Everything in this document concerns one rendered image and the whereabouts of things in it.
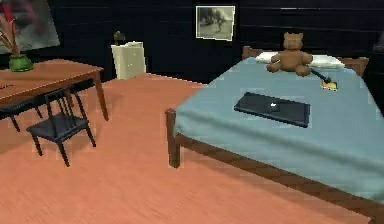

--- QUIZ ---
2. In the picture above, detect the black laptop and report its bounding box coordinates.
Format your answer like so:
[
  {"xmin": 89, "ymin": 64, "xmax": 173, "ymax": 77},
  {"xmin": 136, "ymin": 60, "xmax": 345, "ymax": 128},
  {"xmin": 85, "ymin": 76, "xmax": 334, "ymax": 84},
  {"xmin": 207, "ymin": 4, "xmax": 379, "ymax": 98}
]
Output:
[{"xmin": 233, "ymin": 91, "xmax": 312, "ymax": 129}]

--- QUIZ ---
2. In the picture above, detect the cream bin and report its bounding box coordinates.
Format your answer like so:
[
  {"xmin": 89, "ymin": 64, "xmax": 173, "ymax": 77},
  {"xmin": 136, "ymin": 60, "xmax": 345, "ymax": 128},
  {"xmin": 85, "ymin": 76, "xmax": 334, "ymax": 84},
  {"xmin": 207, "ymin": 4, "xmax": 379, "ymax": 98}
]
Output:
[{"xmin": 110, "ymin": 41, "xmax": 147, "ymax": 81}]

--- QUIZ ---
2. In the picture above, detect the grey framed picture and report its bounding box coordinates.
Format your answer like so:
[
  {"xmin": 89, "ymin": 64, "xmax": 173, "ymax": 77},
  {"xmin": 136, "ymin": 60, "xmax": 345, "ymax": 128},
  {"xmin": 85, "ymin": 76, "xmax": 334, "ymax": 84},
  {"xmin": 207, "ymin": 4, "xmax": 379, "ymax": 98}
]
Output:
[{"xmin": 195, "ymin": 4, "xmax": 236, "ymax": 42}]

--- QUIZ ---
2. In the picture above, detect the small dark statuette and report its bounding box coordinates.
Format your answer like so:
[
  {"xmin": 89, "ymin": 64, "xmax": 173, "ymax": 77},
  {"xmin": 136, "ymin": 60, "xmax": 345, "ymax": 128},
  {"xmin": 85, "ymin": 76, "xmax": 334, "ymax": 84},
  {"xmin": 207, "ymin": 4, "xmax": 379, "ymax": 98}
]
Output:
[{"xmin": 113, "ymin": 30, "xmax": 127, "ymax": 47}]

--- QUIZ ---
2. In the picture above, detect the brown teddy bear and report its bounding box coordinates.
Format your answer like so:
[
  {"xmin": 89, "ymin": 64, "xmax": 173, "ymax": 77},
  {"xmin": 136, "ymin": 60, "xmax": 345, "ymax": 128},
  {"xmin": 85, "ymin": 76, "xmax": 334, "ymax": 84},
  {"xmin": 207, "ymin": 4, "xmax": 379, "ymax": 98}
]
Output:
[{"xmin": 266, "ymin": 31, "xmax": 314, "ymax": 77}]

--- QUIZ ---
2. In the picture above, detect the black wooden chair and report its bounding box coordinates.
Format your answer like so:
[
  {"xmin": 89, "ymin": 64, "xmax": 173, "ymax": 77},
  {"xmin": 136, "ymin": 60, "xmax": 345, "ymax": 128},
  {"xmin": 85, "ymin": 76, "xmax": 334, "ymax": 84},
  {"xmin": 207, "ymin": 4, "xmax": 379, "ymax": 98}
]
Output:
[
  {"xmin": 0, "ymin": 96, "xmax": 44, "ymax": 133},
  {"xmin": 26, "ymin": 85, "xmax": 97, "ymax": 168}
]

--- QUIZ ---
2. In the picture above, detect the black and yellow brush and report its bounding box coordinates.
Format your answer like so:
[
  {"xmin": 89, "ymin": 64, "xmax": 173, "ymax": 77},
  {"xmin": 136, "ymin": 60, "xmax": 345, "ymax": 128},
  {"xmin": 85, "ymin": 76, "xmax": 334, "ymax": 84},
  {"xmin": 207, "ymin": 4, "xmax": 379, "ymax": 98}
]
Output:
[{"xmin": 310, "ymin": 67, "xmax": 339, "ymax": 92}]

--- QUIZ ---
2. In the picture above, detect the white pillow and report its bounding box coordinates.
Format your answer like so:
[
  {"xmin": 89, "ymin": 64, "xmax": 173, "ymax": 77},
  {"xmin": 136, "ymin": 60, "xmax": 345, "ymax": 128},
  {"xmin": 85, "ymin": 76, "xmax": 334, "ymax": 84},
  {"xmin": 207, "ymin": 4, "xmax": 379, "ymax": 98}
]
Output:
[{"xmin": 255, "ymin": 51, "xmax": 346, "ymax": 70}]

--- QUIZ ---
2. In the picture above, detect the brown wooden table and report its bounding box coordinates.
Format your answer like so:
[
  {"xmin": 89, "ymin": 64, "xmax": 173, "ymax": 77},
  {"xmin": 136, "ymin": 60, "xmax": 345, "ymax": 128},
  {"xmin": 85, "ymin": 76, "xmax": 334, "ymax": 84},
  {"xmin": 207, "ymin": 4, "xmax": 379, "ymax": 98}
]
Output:
[{"xmin": 0, "ymin": 58, "xmax": 110, "ymax": 122}]

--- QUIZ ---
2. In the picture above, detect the plant in green pot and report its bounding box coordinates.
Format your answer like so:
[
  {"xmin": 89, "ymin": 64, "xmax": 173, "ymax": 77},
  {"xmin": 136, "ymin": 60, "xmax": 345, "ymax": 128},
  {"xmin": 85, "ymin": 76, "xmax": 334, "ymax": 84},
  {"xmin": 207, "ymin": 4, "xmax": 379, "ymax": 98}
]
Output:
[{"xmin": 0, "ymin": 14, "xmax": 35, "ymax": 73}]

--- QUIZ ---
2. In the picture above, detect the blue bed with wooden frame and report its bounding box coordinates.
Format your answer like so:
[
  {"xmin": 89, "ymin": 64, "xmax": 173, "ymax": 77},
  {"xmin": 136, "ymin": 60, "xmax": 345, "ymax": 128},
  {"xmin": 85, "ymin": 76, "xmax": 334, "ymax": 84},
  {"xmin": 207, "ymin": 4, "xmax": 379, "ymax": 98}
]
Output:
[{"xmin": 165, "ymin": 45, "xmax": 384, "ymax": 224}]

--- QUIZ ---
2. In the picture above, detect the large grey wall painting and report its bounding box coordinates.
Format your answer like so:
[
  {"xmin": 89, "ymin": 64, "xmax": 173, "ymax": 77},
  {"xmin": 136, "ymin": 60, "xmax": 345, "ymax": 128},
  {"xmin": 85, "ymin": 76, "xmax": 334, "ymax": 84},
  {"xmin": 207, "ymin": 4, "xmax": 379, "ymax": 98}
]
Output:
[{"xmin": 0, "ymin": 0, "xmax": 61, "ymax": 55}]

